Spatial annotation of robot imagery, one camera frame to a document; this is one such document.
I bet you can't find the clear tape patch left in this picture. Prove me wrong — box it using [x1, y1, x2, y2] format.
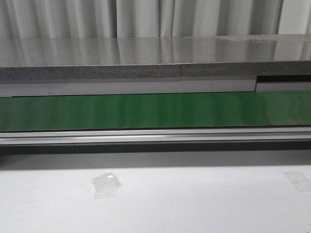
[92, 172, 122, 199]

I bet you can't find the grey speckled stone counter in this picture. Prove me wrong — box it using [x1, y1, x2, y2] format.
[0, 34, 311, 83]

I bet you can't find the white panel under counter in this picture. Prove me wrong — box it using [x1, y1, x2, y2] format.
[0, 75, 311, 98]

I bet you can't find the green conveyor belt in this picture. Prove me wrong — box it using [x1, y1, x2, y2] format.
[0, 91, 311, 132]

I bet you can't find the clear tape strip right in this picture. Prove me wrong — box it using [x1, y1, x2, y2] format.
[283, 172, 311, 192]

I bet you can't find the white pleated curtain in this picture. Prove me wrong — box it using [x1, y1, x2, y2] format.
[0, 0, 311, 39]

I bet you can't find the aluminium conveyor frame rail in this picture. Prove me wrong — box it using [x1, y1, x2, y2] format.
[0, 126, 311, 146]

